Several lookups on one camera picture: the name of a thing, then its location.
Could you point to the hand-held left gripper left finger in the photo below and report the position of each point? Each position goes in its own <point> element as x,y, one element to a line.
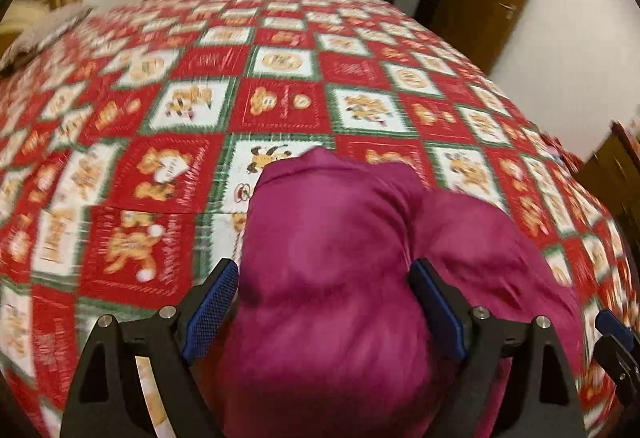
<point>210,313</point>

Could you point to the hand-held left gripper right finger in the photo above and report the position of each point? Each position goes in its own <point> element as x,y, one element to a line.
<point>440,313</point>

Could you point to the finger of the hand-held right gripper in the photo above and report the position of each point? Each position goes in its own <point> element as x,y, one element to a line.
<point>612,327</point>

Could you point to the magenta down jacket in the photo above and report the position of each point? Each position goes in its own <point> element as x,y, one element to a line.
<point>340,243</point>

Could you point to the wooden cabinet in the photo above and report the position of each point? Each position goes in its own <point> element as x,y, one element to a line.
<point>612,178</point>

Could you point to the red printed patchwork blanket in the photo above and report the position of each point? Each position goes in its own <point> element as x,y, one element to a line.
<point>150,168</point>

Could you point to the grey pillow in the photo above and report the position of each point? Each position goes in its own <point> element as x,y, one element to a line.
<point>47,31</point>

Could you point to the beige headboard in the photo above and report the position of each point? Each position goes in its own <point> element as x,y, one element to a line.
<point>20,16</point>

